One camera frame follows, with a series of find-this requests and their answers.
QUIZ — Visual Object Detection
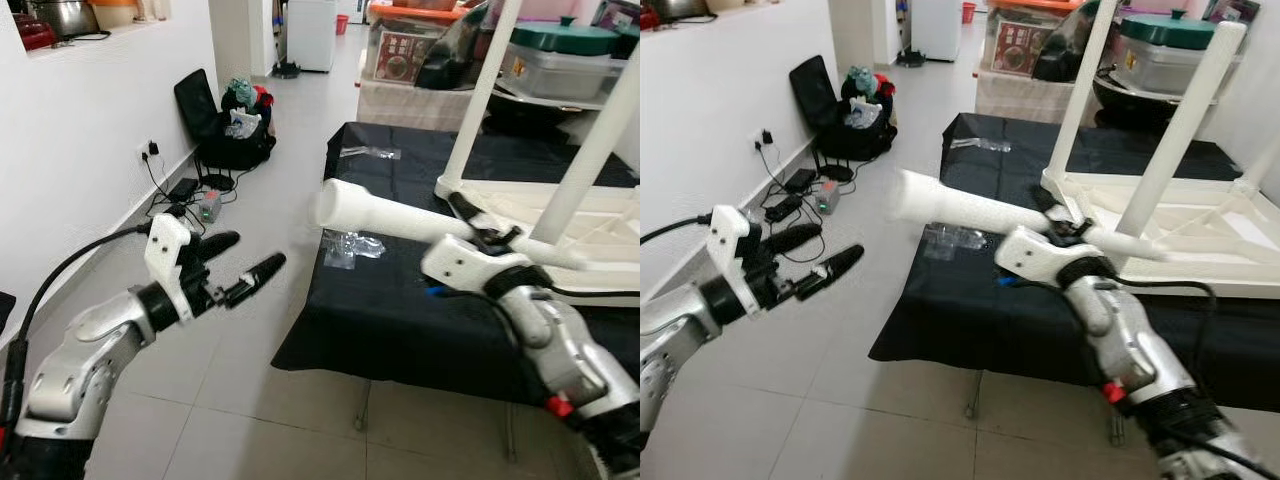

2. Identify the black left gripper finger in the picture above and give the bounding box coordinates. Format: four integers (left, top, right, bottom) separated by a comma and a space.
794, 242, 867, 302
194, 229, 242, 264
224, 251, 289, 310
764, 221, 824, 257

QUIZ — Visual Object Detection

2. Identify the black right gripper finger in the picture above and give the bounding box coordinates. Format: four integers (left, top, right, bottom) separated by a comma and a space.
1029, 184, 1067, 227
446, 189, 492, 242

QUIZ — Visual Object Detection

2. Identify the black wifi router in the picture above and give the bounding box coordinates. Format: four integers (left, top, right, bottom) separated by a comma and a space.
819, 149, 857, 184
199, 159, 237, 192

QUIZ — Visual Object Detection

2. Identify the white plastic table top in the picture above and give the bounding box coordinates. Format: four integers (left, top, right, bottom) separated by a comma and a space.
434, 178, 641, 297
1040, 165, 1280, 300

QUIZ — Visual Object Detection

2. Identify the beige cloth covered bench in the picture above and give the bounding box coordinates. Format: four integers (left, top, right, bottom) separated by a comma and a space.
974, 69, 1097, 127
356, 77, 482, 132

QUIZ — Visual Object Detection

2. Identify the black wok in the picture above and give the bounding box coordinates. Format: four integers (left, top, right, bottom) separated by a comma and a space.
1091, 77, 1202, 130
489, 84, 602, 137

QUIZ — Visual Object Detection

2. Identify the white plastic bag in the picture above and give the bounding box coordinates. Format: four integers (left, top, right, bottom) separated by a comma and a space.
844, 97, 887, 130
224, 107, 264, 140

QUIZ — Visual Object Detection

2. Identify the black tablecloth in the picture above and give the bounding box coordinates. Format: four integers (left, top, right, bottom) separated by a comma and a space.
867, 111, 1280, 414
271, 121, 641, 407

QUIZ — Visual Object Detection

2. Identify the black folding chair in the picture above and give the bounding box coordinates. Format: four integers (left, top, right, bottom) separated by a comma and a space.
787, 54, 899, 164
172, 67, 277, 172

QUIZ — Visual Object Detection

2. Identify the black bag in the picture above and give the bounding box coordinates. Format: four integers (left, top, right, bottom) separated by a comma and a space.
414, 4, 492, 92
1031, 0, 1102, 84

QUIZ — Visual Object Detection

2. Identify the red printed carton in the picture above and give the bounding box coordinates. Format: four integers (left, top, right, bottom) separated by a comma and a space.
374, 29, 437, 84
991, 21, 1052, 77

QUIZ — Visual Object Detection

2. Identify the clear plastic storage box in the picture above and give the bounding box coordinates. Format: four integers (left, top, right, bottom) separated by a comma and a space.
499, 44, 632, 102
1111, 39, 1242, 97

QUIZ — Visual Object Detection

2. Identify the orange lidded storage box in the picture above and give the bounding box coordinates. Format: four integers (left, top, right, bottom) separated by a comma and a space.
984, 0, 1087, 80
367, 2, 472, 87

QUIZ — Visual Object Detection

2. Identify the green pot with lid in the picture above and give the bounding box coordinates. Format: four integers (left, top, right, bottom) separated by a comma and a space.
507, 17, 627, 57
1117, 9, 1217, 52

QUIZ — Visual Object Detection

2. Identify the white fridge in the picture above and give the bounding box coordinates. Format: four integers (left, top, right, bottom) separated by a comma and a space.
286, 0, 339, 74
909, 0, 964, 64

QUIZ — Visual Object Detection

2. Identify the pink box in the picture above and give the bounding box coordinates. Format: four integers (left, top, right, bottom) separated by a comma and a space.
519, 0, 602, 27

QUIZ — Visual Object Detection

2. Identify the steel cooking pot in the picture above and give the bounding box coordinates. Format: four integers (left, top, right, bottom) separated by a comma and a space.
29, 0, 97, 40
654, 0, 712, 22

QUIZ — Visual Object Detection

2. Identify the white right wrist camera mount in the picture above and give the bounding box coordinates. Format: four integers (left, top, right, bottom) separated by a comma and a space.
994, 224, 1092, 292
419, 234, 532, 297

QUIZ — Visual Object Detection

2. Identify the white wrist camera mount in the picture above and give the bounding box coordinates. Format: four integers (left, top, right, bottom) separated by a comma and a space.
142, 212, 217, 324
419, 234, 532, 297
707, 204, 767, 317
994, 224, 1092, 292

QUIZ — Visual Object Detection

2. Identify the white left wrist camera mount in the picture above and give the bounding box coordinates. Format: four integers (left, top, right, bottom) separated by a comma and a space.
142, 212, 217, 324
707, 204, 767, 317

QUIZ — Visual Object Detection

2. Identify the black charger cable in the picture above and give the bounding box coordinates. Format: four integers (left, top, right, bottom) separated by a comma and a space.
755, 143, 859, 266
143, 155, 241, 241

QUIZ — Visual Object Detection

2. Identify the grey metal table frame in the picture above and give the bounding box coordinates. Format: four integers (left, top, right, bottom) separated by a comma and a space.
354, 378, 523, 463
964, 368, 1133, 448

